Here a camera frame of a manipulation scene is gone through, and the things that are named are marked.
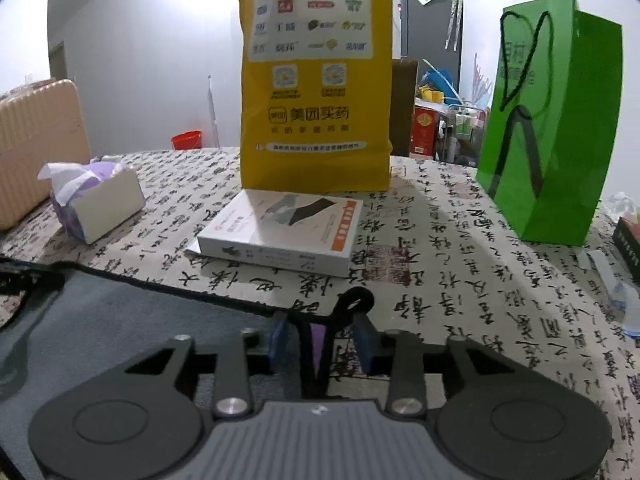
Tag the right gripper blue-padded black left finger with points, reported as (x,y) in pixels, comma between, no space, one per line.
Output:
(178,410)

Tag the red plastic basin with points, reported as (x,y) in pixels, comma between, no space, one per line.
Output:
(190,140)

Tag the calligraphy print tablecloth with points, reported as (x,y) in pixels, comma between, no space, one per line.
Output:
(435,251)

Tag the green paper gift bag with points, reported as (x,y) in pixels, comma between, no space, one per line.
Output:
(553,119)

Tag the beige hard-shell suitcase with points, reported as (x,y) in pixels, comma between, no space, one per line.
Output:
(40,123)

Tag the purple grey microfiber towel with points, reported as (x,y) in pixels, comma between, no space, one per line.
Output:
(73,323)

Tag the yellow printed plastic bag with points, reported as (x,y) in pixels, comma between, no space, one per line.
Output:
(316,87)

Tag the grey refrigerator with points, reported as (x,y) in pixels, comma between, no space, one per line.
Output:
(430,30)

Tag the white flat product box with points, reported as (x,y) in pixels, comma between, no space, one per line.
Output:
(288,231)

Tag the red gift box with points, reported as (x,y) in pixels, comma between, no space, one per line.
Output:
(424,131)

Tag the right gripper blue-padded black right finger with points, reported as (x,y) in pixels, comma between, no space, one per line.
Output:
(488,416)

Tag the purple tissue pack left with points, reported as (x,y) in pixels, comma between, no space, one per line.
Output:
(91,200)

